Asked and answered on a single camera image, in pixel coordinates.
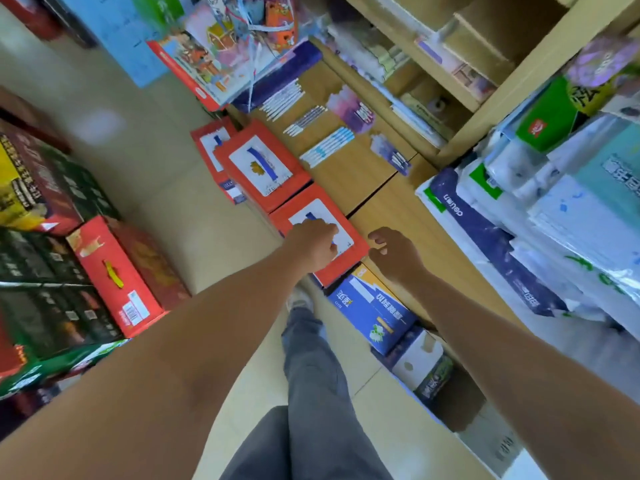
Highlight person's left hand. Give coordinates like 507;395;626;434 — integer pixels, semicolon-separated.
285;219;339;274

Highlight person's right hand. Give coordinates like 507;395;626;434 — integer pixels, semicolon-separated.
368;227;427;286

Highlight red gift box blue handle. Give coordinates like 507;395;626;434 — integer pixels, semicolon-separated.
269;183;371;289
190;117;247;205
214;119;312;215

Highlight person's left forearm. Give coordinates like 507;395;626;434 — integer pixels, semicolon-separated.
0;239;321;480

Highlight person's right forearm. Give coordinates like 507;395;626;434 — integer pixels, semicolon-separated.
404;269;640;480

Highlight person's grey shoe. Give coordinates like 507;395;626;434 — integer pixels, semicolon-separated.
286;287;315;313

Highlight blue white carton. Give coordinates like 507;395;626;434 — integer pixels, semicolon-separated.
327;274;419;356

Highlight small purple pen pack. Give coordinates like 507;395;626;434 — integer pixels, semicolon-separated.
369;134;412;177

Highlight blue white pen pack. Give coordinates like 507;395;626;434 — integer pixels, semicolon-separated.
299;127;355;169

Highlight purple white tissue pack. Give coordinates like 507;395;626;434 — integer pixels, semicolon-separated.
414;167;569;318

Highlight white dark carton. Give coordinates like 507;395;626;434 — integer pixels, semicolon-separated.
372;325;456;406

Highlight purple pink pen pack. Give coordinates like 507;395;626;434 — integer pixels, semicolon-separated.
327;85;376;135

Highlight stack of flat shelf packets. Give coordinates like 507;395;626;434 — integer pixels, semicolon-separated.
389;91;472;149

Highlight person's grey trousers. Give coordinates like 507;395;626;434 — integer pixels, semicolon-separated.
220;307;394;480

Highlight purple flat box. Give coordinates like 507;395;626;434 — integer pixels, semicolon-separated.
232;40;324;113

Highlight stack of pale packets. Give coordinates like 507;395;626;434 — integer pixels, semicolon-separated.
326;19;412;84

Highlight pile of white tissue packs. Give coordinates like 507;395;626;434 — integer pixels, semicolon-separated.
457;35;640;340

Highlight green tissue pack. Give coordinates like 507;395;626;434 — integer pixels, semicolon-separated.
514;76;617;153

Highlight colourful toy box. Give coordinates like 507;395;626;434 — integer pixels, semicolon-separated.
146;0;302;112

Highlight brown cardboard box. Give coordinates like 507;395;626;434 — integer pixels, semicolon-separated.
442;0;567;86

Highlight wooden shelf unit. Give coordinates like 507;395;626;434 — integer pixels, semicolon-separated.
227;0;640;435

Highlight stack of black cartons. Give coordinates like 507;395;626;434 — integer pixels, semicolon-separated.
0;227;124;361

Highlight dark red green carton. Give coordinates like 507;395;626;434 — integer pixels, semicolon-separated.
0;119;121;237

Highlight light blue sheet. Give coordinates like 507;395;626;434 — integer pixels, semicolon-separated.
54;0;172;89

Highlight red carton yellow handle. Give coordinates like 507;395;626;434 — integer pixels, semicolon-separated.
67;216;192;339

